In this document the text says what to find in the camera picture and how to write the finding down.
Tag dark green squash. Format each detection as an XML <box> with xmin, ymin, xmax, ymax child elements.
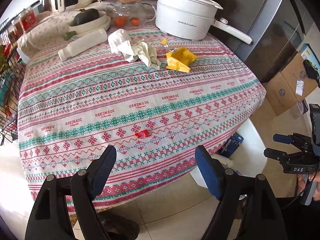
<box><xmin>68</xmin><ymin>8</ymin><xmax>100</xmax><ymax>27</ymax></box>

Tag red-labelled glass jar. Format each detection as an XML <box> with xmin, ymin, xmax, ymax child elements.
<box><xmin>19</xmin><ymin>7</ymin><xmax>38</xmax><ymax>34</ymax></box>

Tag red candy wrapper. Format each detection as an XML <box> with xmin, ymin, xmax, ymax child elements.
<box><xmin>135</xmin><ymin>129</ymin><xmax>151</xmax><ymax>139</ymax></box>

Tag small orange right in teapot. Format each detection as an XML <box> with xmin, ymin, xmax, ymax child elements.
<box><xmin>130</xmin><ymin>17</ymin><xmax>141</xmax><ymax>26</ymax></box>

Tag white stacked bowls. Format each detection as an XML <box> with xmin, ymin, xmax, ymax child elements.
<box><xmin>68</xmin><ymin>11</ymin><xmax>111</xmax><ymax>36</ymax></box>

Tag brown furry slipper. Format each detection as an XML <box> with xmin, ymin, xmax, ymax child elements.
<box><xmin>98</xmin><ymin>211</ymin><xmax>140</xmax><ymax>239</ymax></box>

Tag upper cardboard box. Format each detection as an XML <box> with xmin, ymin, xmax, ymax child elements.
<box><xmin>281</xmin><ymin>53</ymin><xmax>318</xmax><ymax>101</ymax></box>

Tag yellow sandwich wrapper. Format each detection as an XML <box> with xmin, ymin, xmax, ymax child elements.
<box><xmin>166</xmin><ymin>47</ymin><xmax>197</xmax><ymax>73</ymax></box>

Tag white electric cooking pot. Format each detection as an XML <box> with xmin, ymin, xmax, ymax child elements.
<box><xmin>155</xmin><ymin>0</ymin><xmax>253</xmax><ymax>45</ymax></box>

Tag patterned handmade tablecloth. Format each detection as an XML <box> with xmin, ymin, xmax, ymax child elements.
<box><xmin>17</xmin><ymin>23</ymin><xmax>266</xmax><ymax>208</ymax></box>

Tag small orange left in teapot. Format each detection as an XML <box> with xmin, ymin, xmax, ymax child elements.
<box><xmin>114</xmin><ymin>16</ymin><xmax>127</xmax><ymax>28</ymax></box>

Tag dark grey refrigerator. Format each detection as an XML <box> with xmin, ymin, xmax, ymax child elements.
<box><xmin>209</xmin><ymin>0</ymin><xmax>312</xmax><ymax>83</ymax></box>

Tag glass teapot with cork lid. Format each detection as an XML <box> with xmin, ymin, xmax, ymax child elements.
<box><xmin>107</xmin><ymin>0</ymin><xmax>157</xmax><ymax>29</ymax></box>

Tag white trash bin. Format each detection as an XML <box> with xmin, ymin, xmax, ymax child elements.
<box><xmin>206</xmin><ymin>119</ymin><xmax>267</xmax><ymax>177</ymax></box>

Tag yellow torn wrapper strip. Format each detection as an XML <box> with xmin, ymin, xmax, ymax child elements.
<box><xmin>160</xmin><ymin>38</ymin><xmax>170</xmax><ymax>51</ymax></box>

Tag white tissue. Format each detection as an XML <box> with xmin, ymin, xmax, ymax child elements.
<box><xmin>108</xmin><ymin>29</ymin><xmax>138</xmax><ymax>62</ymax></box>

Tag small orange in teapot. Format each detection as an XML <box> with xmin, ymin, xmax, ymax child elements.
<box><xmin>130</xmin><ymin>17</ymin><xmax>141</xmax><ymax>26</ymax></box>
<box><xmin>114</xmin><ymin>16</ymin><xmax>127</xmax><ymax>28</ymax></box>

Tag black wire rack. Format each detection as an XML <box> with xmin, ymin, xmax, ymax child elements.
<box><xmin>1</xmin><ymin>1</ymin><xmax>42</xmax><ymax>145</ymax></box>

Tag blue carton box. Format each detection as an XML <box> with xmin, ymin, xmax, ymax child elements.
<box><xmin>218</xmin><ymin>132</ymin><xmax>244</xmax><ymax>158</ymax></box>

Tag white plastic bottle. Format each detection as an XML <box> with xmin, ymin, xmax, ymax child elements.
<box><xmin>58</xmin><ymin>29</ymin><xmax>107</xmax><ymax>62</ymax></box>

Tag person's right hand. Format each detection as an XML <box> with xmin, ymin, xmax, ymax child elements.
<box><xmin>297</xmin><ymin>172</ymin><xmax>320</xmax><ymax>201</ymax></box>

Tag black object on box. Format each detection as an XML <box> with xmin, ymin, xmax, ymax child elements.
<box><xmin>303</xmin><ymin>59</ymin><xmax>320</xmax><ymax>87</ymax></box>

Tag floral cream cloth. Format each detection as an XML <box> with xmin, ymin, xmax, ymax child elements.
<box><xmin>17</xmin><ymin>2</ymin><xmax>109</xmax><ymax>59</ymax></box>

